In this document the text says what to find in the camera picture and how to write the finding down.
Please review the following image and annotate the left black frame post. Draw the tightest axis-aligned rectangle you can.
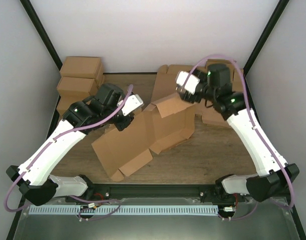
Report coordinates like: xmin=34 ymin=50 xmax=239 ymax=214
xmin=20 ymin=0 xmax=63 ymax=70

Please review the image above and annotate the light blue slotted cable duct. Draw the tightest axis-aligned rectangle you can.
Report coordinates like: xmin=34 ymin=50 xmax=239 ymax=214
xmin=29 ymin=205 xmax=218 ymax=216

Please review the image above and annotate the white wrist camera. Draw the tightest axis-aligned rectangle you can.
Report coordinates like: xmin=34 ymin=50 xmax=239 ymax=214
xmin=121 ymin=94 xmax=144 ymax=116
xmin=175 ymin=71 xmax=200 ymax=94

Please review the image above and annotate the black frame post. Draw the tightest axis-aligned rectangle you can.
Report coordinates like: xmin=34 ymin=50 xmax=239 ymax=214
xmin=20 ymin=0 xmax=63 ymax=70
xmin=243 ymin=0 xmax=290 ymax=72

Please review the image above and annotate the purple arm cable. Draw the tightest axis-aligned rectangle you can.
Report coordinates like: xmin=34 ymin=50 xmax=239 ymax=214
xmin=184 ymin=53 xmax=296 ymax=210
xmin=4 ymin=83 xmax=134 ymax=213

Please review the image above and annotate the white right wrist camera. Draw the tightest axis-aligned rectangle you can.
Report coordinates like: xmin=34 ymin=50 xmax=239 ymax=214
xmin=175 ymin=71 xmax=200 ymax=94

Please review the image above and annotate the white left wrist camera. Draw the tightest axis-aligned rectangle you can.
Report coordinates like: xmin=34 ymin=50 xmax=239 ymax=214
xmin=121 ymin=94 xmax=144 ymax=116

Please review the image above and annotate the upright cardboard sheet at back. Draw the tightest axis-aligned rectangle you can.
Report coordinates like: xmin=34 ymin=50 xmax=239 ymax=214
xmin=205 ymin=58 xmax=237 ymax=81

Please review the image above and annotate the cardboard box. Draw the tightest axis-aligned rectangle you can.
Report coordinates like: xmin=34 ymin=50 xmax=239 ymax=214
xmin=57 ymin=77 xmax=98 ymax=97
xmin=57 ymin=95 xmax=84 ymax=117
xmin=60 ymin=56 xmax=101 ymax=79
xmin=92 ymin=93 xmax=195 ymax=182

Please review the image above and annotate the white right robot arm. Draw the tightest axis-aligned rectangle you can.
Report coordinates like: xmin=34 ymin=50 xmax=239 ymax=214
xmin=175 ymin=63 xmax=299 ymax=202

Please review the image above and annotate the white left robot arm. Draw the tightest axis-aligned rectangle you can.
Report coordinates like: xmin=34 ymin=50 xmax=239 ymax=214
xmin=6 ymin=83 xmax=143 ymax=206

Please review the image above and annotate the right black frame post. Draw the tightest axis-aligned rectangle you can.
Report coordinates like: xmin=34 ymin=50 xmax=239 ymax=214
xmin=243 ymin=0 xmax=290 ymax=72

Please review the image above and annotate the stack of flat cardboard sheets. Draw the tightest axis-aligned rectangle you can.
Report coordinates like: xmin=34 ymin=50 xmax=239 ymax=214
xmin=151 ymin=59 xmax=243 ymax=128

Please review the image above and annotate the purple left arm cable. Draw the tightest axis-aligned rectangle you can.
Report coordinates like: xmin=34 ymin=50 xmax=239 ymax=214
xmin=4 ymin=83 xmax=134 ymax=213

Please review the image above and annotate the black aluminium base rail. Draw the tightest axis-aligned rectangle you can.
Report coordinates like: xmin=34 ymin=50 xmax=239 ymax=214
xmin=65 ymin=183 xmax=258 ymax=201

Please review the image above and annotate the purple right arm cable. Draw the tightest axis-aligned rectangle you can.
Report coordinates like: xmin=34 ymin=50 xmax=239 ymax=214
xmin=184 ymin=53 xmax=296 ymax=210

